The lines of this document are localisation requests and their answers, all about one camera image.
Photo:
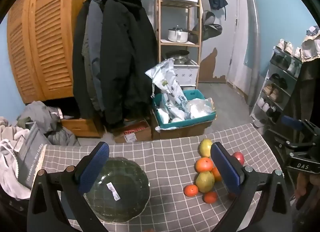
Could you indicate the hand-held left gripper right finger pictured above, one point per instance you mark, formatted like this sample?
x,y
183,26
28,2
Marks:
x,y
225,169

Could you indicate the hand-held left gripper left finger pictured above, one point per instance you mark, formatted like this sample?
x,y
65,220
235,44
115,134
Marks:
x,y
96,164

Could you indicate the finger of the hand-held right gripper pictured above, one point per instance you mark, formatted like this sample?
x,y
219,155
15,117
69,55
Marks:
x,y
280,139
291,122

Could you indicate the orange with stem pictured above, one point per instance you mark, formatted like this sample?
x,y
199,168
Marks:
x,y
217,174

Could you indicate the red apple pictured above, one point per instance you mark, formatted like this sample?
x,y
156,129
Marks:
x,y
231,196
238,157

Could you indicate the yellow-green pear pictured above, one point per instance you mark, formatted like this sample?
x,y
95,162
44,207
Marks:
x,y
205,147
205,182

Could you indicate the dark green glass bowl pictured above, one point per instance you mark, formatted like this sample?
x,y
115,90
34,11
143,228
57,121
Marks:
x,y
125,172

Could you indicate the small tangerine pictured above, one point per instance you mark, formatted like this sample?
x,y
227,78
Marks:
x,y
191,190
210,197

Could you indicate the person's right hand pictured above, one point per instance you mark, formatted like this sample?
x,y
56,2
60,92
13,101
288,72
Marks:
x,y
302,184

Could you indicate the shoe rack with shoes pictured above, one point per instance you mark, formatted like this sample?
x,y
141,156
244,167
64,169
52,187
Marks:
x,y
275,93

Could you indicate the dark hanging garment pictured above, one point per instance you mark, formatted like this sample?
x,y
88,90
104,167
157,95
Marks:
x,y
308,92

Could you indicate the wooden drawer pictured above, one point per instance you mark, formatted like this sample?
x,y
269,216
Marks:
x,y
80,127

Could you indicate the metal shoe rack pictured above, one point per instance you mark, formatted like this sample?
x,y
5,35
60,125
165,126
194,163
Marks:
x,y
266,82

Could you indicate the cardboard box with red label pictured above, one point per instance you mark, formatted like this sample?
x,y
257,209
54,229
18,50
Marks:
x,y
132,133

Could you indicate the grey checked tablecloth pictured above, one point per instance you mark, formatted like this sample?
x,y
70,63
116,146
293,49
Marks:
x,y
170,162

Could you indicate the large cardboard box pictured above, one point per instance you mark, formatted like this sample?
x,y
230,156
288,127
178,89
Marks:
x,y
182,133

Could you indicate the grey fabric bag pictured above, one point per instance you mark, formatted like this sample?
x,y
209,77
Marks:
x,y
32,152

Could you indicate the clear plastic bag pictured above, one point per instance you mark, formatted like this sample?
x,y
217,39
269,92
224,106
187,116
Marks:
x,y
200,108

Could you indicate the pile of grey clothes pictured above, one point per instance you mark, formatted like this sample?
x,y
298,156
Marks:
x,y
42,114

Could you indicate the white lace cloth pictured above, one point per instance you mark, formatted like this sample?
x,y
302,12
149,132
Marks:
x,y
311,47

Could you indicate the silver pipe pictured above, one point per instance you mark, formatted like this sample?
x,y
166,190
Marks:
x,y
252,47

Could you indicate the white printed plastic bag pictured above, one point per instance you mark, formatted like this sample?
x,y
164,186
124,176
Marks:
x,y
170,84

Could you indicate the white patterned box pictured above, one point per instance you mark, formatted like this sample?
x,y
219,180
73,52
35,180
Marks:
x,y
186,74

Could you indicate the white door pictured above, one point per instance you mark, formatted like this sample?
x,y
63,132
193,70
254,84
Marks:
x,y
237,34

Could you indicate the large black hooded coat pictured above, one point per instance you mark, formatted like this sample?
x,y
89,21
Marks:
x,y
125,59

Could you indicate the metal basin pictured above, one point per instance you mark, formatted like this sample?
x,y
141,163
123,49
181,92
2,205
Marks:
x,y
181,60

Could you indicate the grey jacket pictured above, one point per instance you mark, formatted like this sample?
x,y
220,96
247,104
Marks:
x,y
96,47

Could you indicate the dark hanging bag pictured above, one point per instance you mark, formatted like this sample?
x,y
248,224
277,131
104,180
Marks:
x,y
211,28

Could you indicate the wooden louvered wardrobe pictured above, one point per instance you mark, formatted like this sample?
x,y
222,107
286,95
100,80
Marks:
x,y
50,34

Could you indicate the white pot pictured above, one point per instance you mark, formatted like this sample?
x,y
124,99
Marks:
x,y
177,35

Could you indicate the wooden shelf unit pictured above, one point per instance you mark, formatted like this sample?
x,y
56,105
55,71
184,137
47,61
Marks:
x,y
159,22

